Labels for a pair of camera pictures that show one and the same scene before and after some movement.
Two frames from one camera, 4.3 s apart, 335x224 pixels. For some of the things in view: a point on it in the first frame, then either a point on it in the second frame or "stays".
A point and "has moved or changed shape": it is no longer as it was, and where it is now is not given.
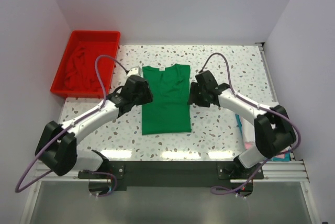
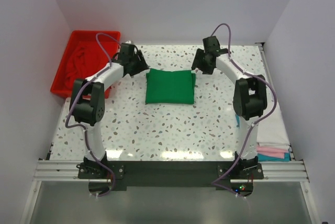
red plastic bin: (77, 77) stays
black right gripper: (193, 94) → (201, 62)
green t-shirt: (169, 112) has moved or changed shape
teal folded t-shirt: (287, 157) stays
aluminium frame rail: (288, 170) stays
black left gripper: (146, 94) → (138, 62)
